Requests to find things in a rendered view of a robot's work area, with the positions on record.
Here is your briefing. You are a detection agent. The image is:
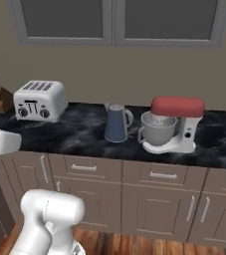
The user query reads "beige cupboard door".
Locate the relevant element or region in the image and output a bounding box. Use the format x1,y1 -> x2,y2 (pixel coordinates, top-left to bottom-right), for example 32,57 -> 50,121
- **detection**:
0,150 -> 57,223
120,183 -> 204,242
52,176 -> 122,234
187,189 -> 226,250

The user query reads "grey framed window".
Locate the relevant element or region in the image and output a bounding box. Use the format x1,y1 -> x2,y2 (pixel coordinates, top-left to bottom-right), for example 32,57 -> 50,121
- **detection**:
113,0 -> 226,48
9,0 -> 114,46

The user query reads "brown wooden knife block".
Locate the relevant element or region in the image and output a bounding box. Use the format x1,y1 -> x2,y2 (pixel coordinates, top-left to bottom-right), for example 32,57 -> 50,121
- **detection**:
0,83 -> 15,115

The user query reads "beige drawer front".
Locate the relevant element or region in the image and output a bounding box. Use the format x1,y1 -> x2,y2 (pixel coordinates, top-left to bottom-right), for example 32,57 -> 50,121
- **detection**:
121,159 -> 209,194
47,152 -> 123,185
202,167 -> 226,197

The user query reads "red white stand mixer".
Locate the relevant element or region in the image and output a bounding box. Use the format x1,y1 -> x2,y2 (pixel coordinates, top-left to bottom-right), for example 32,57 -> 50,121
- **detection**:
137,96 -> 206,154

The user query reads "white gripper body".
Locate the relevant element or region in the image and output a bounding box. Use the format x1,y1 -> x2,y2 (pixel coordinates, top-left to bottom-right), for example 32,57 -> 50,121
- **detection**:
0,127 -> 23,159

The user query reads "white four-slot toaster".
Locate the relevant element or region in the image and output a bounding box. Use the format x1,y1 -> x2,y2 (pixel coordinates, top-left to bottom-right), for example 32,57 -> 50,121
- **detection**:
12,80 -> 69,124

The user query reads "blue grey kettle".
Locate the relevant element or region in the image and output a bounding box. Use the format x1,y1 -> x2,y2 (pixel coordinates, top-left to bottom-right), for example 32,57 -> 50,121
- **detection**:
104,103 -> 134,143

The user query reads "silver drawer handle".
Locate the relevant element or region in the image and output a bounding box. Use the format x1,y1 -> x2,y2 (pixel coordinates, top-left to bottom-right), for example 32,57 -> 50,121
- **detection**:
149,170 -> 179,180
71,163 -> 98,172

